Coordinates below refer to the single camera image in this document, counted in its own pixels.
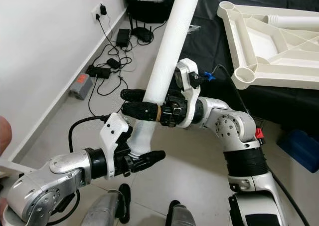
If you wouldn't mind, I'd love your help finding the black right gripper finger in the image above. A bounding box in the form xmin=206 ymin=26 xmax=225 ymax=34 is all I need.
xmin=121 ymin=101 xmax=162 ymax=122
xmin=121 ymin=89 xmax=148 ymax=102

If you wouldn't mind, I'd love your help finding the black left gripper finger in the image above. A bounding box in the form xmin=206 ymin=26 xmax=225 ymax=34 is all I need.
xmin=127 ymin=150 xmax=166 ymax=174

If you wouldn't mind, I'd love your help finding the white plastic table leg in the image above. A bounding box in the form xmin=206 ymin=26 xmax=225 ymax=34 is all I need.
xmin=267 ymin=14 xmax=319 ymax=29
xmin=127 ymin=0 xmax=203 ymax=157

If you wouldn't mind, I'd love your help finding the white plastic table top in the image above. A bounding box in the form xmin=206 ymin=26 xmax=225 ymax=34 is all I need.
xmin=217 ymin=0 xmax=319 ymax=90

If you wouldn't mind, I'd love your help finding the small black power adapter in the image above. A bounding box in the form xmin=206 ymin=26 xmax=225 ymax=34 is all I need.
xmin=106 ymin=58 xmax=121 ymax=69

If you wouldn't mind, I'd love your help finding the black power strip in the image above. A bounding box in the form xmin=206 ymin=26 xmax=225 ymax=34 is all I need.
xmin=86 ymin=65 xmax=111 ymax=78

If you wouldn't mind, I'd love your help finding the robot left leg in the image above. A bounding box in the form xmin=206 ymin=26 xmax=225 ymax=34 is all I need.
xmin=80 ymin=184 xmax=132 ymax=226

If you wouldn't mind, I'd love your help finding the robot leg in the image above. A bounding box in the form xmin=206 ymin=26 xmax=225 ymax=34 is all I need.
xmin=165 ymin=200 xmax=197 ymax=226
xmin=80 ymin=184 xmax=132 ymax=226

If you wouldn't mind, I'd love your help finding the grey box with red label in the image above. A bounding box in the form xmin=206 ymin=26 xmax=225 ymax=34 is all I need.
xmin=69 ymin=73 xmax=94 ymax=100

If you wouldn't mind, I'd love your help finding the large black power adapter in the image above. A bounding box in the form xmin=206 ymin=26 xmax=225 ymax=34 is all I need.
xmin=116 ymin=28 xmax=131 ymax=48

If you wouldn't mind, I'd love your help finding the black router with antennas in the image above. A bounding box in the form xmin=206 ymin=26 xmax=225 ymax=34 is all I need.
xmin=127 ymin=12 xmax=154 ymax=43

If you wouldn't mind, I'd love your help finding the robot right leg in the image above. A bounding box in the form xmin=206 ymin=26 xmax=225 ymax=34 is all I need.
xmin=165 ymin=200 xmax=197 ymax=226

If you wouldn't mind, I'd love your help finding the black fabric bag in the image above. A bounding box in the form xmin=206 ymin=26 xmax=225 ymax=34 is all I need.
xmin=124 ymin=0 xmax=177 ymax=23

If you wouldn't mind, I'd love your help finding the person bare leg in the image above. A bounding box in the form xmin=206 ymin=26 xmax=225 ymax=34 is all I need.
xmin=0 ymin=117 xmax=13 ymax=157

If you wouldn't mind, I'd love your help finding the blue box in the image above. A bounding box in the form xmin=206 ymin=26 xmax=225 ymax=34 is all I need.
xmin=277 ymin=130 xmax=319 ymax=173

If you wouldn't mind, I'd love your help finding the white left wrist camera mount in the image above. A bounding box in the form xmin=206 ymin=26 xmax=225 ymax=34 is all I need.
xmin=99 ymin=112 xmax=133 ymax=179

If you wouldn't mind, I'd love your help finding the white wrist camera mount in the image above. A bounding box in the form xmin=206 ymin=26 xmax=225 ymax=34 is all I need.
xmin=99 ymin=112 xmax=133 ymax=179
xmin=174 ymin=58 xmax=202 ymax=128

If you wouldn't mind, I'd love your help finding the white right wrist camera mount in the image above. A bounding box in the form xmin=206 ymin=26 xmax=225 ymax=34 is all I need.
xmin=174 ymin=58 xmax=202 ymax=128

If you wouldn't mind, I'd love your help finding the black floor cable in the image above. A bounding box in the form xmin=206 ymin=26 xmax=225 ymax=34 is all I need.
xmin=88 ymin=76 xmax=128 ymax=118

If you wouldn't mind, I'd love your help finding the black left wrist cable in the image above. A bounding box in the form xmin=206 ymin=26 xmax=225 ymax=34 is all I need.
xmin=69 ymin=115 xmax=110 ymax=153

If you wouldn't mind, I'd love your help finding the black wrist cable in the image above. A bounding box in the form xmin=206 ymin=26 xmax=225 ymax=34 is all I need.
xmin=203 ymin=64 xmax=267 ymax=141
xmin=69 ymin=115 xmax=110 ymax=153

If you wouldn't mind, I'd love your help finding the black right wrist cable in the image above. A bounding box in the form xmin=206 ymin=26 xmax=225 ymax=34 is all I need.
xmin=203 ymin=64 xmax=267 ymax=141

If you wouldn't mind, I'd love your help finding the white wall socket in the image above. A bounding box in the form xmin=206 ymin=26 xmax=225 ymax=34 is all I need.
xmin=92 ymin=4 xmax=109 ymax=22

